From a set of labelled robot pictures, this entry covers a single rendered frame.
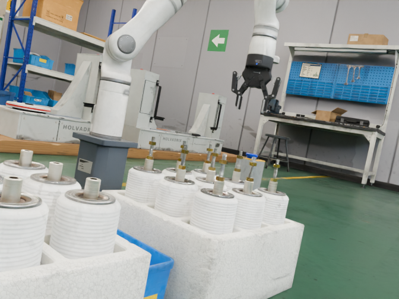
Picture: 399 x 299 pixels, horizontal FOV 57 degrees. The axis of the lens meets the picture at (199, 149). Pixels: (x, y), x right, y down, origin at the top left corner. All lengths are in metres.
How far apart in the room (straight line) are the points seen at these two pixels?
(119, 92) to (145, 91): 2.33
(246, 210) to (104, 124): 0.51
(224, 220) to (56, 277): 0.38
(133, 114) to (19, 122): 1.15
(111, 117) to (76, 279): 0.68
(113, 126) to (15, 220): 0.68
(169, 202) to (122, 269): 0.31
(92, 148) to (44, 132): 1.67
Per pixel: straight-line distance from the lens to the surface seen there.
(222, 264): 0.76
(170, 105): 7.41
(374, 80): 5.78
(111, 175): 1.14
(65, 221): 0.56
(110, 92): 1.13
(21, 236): 0.50
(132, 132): 3.46
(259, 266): 0.89
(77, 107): 3.12
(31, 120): 2.72
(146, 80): 3.46
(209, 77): 6.98
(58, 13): 6.06
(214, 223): 0.77
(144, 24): 1.16
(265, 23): 1.07
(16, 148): 2.62
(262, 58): 1.04
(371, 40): 5.66
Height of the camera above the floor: 0.39
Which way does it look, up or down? 4 degrees down
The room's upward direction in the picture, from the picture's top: 11 degrees clockwise
